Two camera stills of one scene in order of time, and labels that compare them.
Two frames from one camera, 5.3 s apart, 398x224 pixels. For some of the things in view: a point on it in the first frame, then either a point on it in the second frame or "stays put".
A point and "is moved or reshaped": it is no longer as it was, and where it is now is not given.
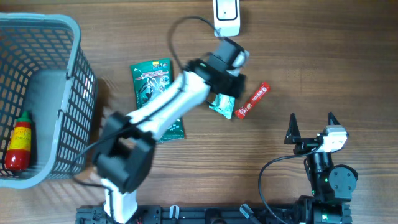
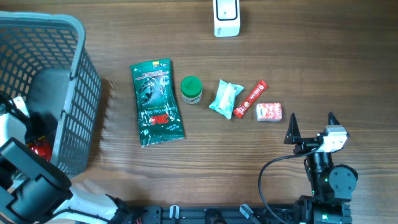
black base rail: (311, 211) stays put
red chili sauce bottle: (18, 157) is moved or reshaped
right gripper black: (305, 144) stays put
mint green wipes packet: (225, 104) stays put
